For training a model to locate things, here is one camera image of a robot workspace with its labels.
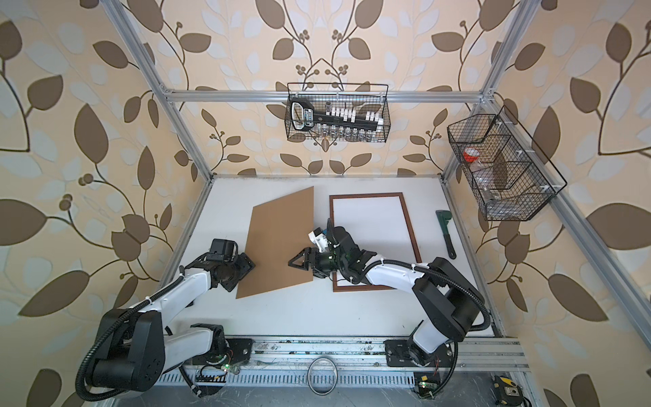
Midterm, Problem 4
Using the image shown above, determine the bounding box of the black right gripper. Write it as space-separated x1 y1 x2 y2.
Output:
289 247 348 278

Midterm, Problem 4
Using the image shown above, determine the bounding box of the brown cardboard backing board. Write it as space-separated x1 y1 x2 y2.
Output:
236 188 315 298

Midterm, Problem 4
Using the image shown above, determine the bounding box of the brown wooden picture frame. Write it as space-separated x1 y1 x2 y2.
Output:
329 192 423 293

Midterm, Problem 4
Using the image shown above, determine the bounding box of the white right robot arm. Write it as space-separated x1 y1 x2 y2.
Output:
288 222 491 366

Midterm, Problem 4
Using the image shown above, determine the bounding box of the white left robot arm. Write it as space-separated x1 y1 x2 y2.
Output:
75 238 255 402

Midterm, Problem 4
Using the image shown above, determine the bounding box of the black socket set holder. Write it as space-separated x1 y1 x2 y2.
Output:
285 98 385 132

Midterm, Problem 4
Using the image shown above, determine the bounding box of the red capped clear container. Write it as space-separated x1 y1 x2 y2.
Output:
462 147 481 164

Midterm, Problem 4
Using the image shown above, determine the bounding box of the yellow black tape measure right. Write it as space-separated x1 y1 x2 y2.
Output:
493 376 525 406

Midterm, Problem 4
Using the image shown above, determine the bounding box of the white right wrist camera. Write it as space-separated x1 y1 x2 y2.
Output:
309 227 329 253

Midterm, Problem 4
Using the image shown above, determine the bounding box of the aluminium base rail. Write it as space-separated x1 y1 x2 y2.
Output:
183 336 531 388

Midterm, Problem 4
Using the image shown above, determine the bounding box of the metal ring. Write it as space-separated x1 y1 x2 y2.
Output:
305 355 340 397

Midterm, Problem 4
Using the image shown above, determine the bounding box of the black wire basket back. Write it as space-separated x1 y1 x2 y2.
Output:
284 81 392 143

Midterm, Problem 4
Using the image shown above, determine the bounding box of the black wire basket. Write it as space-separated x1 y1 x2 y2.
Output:
284 81 392 143
447 107 567 221

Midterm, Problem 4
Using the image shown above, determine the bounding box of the black wire basket right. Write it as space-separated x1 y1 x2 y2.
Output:
447 107 567 221

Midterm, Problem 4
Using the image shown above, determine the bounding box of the aluminium cage frame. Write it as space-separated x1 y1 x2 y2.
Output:
101 1 650 344

